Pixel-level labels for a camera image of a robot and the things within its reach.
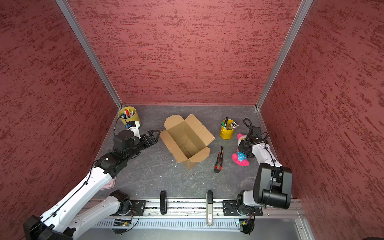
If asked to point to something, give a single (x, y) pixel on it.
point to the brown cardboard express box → (187, 139)
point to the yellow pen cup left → (128, 114)
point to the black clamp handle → (163, 203)
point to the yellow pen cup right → (227, 128)
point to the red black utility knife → (218, 163)
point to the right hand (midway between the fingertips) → (241, 151)
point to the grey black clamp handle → (209, 208)
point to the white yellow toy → (239, 157)
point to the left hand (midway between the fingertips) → (155, 137)
